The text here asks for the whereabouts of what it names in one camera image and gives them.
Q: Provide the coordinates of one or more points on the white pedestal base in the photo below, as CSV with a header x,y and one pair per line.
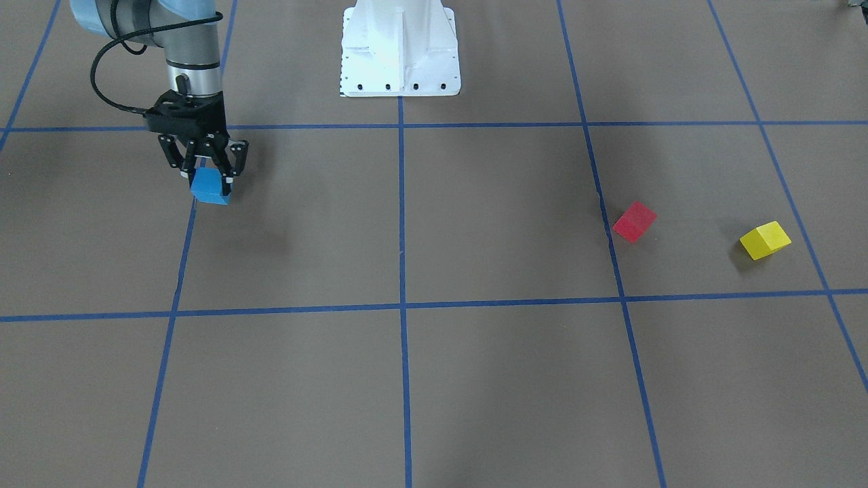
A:
x,y
399,49

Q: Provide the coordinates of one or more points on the red block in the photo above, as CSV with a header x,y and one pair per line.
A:
x,y
634,222

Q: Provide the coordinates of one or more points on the blue block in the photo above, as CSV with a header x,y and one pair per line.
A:
x,y
206,186

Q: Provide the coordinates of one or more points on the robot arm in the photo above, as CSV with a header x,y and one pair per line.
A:
x,y
187,33

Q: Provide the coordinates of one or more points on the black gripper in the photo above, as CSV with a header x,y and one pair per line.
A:
x,y
237,150

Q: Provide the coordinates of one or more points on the yellow block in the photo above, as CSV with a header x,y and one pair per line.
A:
x,y
765,240

